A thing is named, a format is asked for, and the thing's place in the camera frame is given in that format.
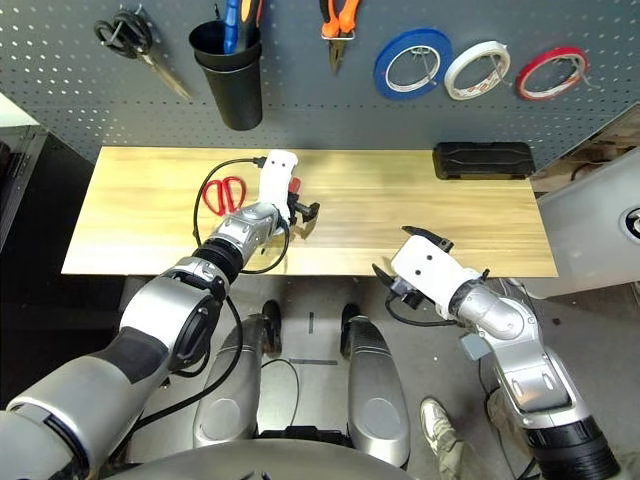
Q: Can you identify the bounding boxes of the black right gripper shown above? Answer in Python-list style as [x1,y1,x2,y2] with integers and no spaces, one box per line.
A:
[372,225,455,310]

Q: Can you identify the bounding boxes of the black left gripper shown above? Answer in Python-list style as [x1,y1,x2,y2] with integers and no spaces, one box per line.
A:
[287,192,321,226]

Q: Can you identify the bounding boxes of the red handled scissors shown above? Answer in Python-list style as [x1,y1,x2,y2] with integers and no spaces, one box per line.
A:
[202,175,248,217]

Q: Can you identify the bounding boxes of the orange black needle-nose pliers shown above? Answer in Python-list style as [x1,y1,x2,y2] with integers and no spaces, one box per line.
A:
[319,0,361,76]

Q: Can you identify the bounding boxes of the red tape roll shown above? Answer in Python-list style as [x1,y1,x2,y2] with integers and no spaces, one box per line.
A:
[515,46,590,102]

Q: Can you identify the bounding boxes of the dark grey pegboard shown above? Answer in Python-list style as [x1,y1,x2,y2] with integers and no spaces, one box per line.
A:
[0,0,640,172]

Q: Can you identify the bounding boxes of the small grey floor box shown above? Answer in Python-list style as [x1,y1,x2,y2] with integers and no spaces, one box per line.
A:
[459,332,494,361]

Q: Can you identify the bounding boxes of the flat black plastic box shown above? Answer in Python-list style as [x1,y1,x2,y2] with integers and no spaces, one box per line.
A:
[432,141,536,181]

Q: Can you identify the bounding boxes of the black plastic cup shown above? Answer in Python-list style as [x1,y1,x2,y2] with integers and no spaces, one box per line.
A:
[188,19,264,132]

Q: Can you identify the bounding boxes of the silver right robot leg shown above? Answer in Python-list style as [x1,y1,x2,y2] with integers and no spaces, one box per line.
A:
[341,303,412,469]

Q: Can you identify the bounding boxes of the silver robot leg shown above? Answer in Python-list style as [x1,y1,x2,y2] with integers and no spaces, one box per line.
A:
[193,299,284,449]
[341,303,412,469]

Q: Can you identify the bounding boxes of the blue tape roll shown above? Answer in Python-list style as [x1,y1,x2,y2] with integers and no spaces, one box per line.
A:
[372,28,455,100]

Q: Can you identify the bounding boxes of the person leg with shoe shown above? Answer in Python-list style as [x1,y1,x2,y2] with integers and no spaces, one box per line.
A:
[419,388,544,480]

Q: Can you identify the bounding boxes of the light grey cabinet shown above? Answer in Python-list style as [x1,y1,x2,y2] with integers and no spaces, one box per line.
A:
[537,147,640,302]

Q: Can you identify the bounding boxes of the white tape roll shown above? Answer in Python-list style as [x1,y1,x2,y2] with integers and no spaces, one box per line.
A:
[443,40,512,101]

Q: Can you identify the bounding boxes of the silver left robot leg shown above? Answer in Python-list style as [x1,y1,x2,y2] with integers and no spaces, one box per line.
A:
[193,299,284,449]

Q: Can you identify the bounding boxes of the grey robot torso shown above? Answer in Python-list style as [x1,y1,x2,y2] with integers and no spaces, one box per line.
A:
[99,438,416,480]

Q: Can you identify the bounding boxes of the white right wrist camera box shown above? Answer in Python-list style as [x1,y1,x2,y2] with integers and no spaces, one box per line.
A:
[389,234,482,320]

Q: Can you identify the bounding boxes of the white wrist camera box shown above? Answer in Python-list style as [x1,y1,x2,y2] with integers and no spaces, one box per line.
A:
[257,148,300,222]
[389,234,482,320]

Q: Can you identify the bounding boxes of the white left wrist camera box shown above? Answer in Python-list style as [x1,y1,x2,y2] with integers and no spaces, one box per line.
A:
[257,148,300,222]

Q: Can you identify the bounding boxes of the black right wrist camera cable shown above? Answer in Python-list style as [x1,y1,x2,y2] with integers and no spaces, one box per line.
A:
[383,293,474,330]

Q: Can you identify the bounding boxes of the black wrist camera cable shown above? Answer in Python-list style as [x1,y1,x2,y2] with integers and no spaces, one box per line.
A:
[383,293,474,330]
[192,156,292,276]

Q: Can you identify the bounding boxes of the black left wrist camera cable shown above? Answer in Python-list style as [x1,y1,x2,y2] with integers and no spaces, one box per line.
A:
[192,156,292,276]

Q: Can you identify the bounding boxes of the orange black handled screwdriver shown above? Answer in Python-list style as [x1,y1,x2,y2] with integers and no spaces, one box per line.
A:
[237,0,265,51]

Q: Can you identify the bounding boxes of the black handled scissors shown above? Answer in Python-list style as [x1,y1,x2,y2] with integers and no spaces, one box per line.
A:
[93,4,194,101]

